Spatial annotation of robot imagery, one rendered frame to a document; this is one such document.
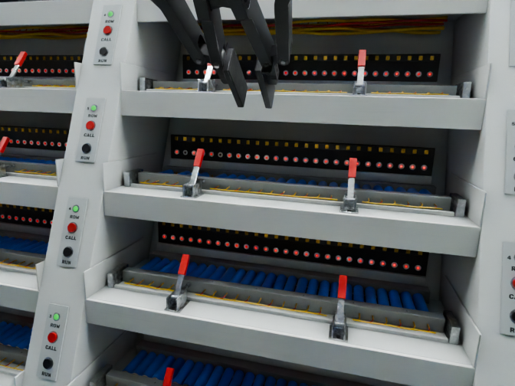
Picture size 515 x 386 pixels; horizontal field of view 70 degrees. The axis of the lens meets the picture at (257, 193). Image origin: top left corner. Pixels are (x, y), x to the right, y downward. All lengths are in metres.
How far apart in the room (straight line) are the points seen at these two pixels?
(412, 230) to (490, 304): 0.14
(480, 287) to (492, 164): 0.17
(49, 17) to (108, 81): 0.22
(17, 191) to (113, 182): 0.20
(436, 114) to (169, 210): 0.45
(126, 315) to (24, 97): 0.48
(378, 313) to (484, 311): 0.15
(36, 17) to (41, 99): 0.19
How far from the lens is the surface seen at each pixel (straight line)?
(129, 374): 0.78
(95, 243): 0.71
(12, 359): 0.92
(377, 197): 0.64
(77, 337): 0.73
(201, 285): 0.68
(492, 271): 0.60
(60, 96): 0.83
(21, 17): 0.98
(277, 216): 0.58
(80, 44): 1.14
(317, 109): 0.62
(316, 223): 0.58
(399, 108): 0.62
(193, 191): 0.63
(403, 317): 0.65
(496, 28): 0.70
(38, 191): 0.80
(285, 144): 0.76
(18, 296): 0.81
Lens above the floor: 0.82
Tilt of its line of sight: 7 degrees up
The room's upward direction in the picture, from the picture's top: 7 degrees clockwise
